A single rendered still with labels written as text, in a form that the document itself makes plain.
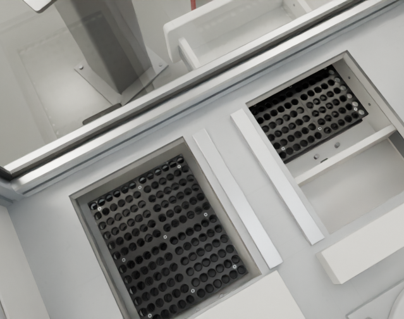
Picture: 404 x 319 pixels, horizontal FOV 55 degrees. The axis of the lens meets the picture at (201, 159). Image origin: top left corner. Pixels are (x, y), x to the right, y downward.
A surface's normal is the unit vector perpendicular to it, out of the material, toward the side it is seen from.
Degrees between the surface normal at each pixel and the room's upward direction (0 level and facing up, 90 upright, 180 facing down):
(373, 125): 90
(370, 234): 0
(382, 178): 0
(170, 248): 0
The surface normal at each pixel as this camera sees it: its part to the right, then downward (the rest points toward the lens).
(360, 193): -0.04, -0.30
